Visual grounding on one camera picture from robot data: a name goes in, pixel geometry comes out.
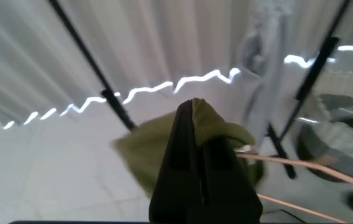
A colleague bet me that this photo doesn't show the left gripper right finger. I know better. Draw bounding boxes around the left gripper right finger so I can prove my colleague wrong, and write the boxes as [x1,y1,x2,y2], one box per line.
[200,136,264,223]

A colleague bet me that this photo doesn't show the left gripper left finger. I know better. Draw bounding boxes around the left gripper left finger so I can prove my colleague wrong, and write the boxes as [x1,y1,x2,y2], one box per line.
[149,99,203,223]

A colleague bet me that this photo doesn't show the green garment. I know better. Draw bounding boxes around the green garment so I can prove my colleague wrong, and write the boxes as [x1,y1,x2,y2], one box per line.
[111,97,265,198]

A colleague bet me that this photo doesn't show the pink clothes hanger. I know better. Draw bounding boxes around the pink clothes hanger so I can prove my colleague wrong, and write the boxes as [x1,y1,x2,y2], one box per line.
[235,152,353,224]

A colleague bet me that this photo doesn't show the pale grey garment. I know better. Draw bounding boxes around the pale grey garment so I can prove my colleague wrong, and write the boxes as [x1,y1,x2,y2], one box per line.
[235,0,291,147]

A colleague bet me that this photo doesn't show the black clothes rack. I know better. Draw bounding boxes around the black clothes rack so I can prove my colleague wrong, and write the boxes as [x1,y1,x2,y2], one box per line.
[47,0,351,180]

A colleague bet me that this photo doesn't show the white laundry basket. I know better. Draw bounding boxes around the white laundry basket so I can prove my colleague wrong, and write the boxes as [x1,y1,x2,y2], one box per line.
[296,70,353,182]

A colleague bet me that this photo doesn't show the white curtain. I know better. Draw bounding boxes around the white curtain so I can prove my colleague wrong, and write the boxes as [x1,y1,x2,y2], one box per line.
[0,0,353,127]

